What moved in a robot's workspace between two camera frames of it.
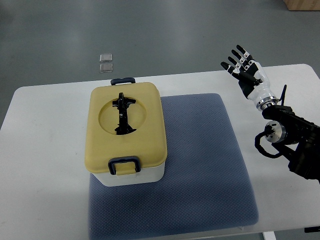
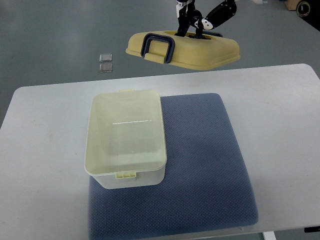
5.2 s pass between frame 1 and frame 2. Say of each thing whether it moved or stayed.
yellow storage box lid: moved
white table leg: stayed
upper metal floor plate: stayed
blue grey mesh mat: stayed
